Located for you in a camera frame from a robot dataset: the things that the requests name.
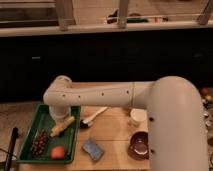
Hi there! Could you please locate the dark brown bowl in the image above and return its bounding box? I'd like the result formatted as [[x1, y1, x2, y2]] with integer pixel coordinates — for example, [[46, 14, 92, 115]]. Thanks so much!
[[128, 131, 149, 160]]

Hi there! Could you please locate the white handled spatula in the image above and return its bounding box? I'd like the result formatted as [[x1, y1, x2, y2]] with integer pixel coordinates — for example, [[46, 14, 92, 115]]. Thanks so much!
[[80, 107, 107, 129]]

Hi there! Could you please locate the blue sponge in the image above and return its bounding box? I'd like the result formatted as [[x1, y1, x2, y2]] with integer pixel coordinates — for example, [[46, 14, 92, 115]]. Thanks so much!
[[82, 139, 105, 161]]

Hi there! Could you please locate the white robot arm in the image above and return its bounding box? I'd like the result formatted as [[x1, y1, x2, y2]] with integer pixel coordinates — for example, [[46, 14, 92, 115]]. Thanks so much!
[[43, 76, 209, 171]]

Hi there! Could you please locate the green plastic tray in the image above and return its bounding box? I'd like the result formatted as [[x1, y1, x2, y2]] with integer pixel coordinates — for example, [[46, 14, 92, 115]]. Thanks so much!
[[17, 104, 81, 164]]

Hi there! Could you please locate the red orange fruit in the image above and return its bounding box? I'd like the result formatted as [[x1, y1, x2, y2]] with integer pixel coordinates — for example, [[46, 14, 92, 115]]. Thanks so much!
[[51, 146, 65, 160]]

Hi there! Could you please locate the dark grape bunch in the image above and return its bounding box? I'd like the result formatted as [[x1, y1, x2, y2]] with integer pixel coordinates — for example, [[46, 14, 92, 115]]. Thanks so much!
[[31, 130, 48, 156]]

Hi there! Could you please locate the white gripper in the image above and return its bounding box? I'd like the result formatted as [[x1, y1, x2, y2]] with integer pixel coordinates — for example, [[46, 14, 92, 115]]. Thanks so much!
[[49, 106, 71, 122]]

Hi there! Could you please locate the yellow banana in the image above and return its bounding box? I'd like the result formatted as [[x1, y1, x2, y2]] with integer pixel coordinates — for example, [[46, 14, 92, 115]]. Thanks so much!
[[50, 116, 75, 137]]

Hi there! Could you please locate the black stand pole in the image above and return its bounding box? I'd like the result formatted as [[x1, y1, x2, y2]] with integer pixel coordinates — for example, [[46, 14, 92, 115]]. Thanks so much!
[[4, 127, 19, 171]]

